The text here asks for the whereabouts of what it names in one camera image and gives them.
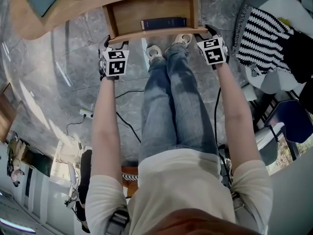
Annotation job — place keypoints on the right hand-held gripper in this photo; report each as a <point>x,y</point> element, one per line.
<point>214,51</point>

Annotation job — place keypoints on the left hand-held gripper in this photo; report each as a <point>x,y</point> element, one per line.
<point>115,62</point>

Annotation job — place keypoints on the wooden drawer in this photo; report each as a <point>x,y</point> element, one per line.
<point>151,11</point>

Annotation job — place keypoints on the person's right forearm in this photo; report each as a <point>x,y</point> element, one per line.
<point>234,111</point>

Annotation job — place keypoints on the person's left forearm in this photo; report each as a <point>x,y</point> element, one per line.
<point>106,126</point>

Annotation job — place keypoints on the white sneaker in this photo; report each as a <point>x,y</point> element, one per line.
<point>154,53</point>
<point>182,39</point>

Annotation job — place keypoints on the dark blue book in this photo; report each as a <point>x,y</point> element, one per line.
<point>163,23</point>

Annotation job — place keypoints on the black white striped blanket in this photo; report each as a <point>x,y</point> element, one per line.
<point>264,40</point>

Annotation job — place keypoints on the person's blue jeans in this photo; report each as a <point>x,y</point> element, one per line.
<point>171,94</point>

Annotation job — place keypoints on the small white box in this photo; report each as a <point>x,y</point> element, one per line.
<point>249,92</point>

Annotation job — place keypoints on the white power strip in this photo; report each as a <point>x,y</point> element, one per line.
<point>86,112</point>

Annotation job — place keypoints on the yellow cloth piece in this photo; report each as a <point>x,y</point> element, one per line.
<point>283,21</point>

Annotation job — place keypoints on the black bag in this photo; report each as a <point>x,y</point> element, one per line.
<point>308,94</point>

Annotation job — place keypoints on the dark blue chair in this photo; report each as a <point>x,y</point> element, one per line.
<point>291,121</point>

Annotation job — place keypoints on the light grey chair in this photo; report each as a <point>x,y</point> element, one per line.
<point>269,143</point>

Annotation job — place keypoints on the wooden side table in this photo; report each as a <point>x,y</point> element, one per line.
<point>6,116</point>

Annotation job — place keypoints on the black white striped cushion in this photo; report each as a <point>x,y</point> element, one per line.
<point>129,177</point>

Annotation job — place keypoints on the person's white t-shirt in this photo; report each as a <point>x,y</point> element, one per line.
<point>181,180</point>

